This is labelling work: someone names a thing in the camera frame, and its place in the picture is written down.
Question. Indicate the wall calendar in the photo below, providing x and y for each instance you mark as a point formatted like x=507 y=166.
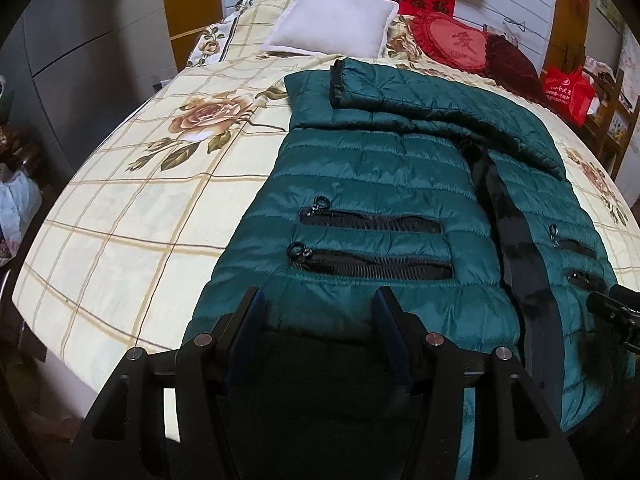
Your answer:
x=609 y=7

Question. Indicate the red heart-shaped pillow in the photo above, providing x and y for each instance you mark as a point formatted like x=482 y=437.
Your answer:
x=455 y=40

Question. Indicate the dark red velvet pillow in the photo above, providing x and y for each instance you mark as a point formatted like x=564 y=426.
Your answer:
x=515 y=62

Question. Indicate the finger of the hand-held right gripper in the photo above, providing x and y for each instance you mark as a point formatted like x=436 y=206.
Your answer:
x=627 y=295
x=607 y=307

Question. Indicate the white square pillow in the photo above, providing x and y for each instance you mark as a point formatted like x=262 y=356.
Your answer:
x=332 y=22

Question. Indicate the wooden wall panel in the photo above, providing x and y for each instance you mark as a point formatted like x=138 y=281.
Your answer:
x=192 y=5
x=567 y=15

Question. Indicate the bed with floral checked sheet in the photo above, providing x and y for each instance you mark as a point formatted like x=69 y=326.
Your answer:
x=125 y=220

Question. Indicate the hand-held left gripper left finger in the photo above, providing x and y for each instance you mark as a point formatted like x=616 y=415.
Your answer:
x=245 y=332

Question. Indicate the green down jacket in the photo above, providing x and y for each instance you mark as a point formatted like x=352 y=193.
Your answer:
x=375 y=170

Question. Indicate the wooden chair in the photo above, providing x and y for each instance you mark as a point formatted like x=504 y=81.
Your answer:
x=612 y=120

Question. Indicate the white plastic bag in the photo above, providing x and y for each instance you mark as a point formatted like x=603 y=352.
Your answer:
x=17 y=210

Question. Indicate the red shopping bag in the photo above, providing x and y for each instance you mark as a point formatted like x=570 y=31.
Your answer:
x=567 y=92

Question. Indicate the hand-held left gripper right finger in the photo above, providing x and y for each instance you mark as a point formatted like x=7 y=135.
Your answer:
x=392 y=335

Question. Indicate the grey wardrobe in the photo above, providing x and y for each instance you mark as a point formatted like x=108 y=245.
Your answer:
x=75 y=45

